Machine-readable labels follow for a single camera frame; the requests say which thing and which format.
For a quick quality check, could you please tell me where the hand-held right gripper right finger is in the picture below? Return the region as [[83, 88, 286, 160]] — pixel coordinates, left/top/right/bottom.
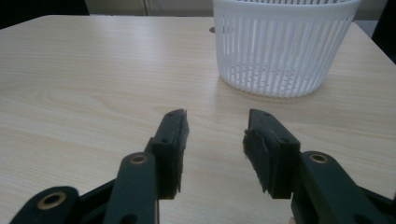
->
[[242, 108, 302, 200]]

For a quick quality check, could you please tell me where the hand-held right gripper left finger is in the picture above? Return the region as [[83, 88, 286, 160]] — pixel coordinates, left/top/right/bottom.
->
[[144, 108, 191, 201]]

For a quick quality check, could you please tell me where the white slotted plastic basket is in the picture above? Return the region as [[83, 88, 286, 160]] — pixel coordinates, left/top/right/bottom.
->
[[212, 0, 362, 99]]

